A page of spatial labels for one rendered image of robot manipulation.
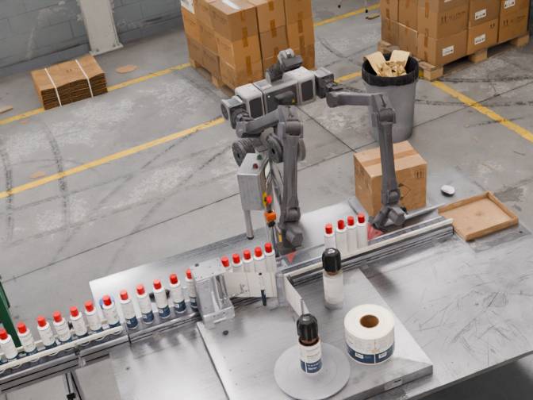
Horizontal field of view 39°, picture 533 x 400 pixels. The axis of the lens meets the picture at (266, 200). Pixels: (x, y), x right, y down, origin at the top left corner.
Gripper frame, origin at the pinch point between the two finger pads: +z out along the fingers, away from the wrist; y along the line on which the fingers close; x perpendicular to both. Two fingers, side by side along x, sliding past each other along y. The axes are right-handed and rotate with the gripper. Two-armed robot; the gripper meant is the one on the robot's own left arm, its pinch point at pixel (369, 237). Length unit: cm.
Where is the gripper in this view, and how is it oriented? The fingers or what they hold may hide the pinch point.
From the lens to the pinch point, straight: 363.3
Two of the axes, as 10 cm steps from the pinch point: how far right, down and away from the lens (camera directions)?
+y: 3.4, 5.0, -7.9
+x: 8.0, 2.9, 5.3
